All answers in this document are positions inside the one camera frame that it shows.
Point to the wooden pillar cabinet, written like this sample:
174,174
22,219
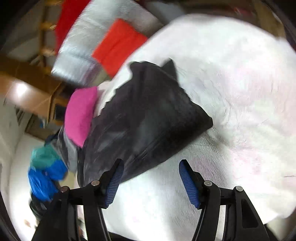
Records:
31,99

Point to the white bed cover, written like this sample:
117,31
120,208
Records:
244,78

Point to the black quilted jacket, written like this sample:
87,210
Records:
149,119

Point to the teal shirt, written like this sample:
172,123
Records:
43,157

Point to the grey garment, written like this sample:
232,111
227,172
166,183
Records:
66,149

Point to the blue jacket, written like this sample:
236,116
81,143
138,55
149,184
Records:
44,181

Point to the pink pillow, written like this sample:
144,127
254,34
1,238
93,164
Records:
79,114

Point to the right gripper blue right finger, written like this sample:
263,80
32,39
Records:
242,221

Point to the wooden stair railing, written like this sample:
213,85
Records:
47,26

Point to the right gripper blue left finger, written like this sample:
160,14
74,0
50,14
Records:
60,222

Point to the red-orange pillow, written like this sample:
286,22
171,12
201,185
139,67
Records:
117,45

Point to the silver foil insulation panel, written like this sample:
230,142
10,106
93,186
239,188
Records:
74,62

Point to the red blanket on panel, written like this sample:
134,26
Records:
71,10

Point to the black jacket on sofa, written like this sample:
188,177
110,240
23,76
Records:
38,207

